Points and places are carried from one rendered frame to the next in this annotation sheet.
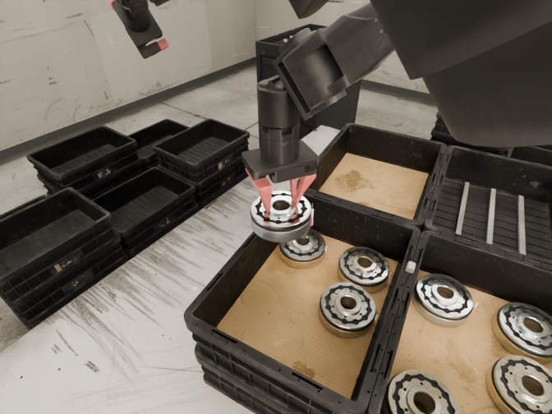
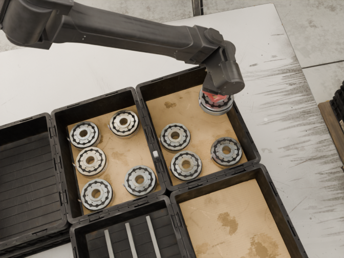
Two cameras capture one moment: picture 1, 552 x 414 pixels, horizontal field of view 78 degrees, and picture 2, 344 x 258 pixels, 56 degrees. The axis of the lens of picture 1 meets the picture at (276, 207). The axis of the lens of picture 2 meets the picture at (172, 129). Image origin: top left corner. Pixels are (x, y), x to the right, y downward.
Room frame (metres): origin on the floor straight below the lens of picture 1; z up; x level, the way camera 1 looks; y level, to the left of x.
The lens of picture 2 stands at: (0.74, -0.42, 1.86)
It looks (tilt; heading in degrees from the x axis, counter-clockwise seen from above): 64 degrees down; 143
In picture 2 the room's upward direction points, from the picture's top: 10 degrees counter-clockwise
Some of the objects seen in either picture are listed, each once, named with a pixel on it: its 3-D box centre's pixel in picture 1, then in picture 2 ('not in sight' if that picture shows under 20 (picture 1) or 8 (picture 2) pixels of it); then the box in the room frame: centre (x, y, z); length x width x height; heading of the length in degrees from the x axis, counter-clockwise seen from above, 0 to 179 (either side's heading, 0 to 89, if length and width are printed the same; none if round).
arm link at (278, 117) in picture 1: (281, 101); (223, 57); (0.45, -0.01, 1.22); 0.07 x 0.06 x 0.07; 144
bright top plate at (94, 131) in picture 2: not in sight; (84, 134); (0.13, -0.34, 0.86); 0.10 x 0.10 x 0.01
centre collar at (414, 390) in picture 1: (423, 402); (123, 121); (0.20, -0.22, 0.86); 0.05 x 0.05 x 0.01
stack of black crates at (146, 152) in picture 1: (163, 162); not in sight; (1.76, 0.69, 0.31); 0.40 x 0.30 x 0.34; 144
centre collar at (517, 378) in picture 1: (532, 386); (90, 160); (0.22, -0.39, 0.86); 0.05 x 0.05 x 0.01
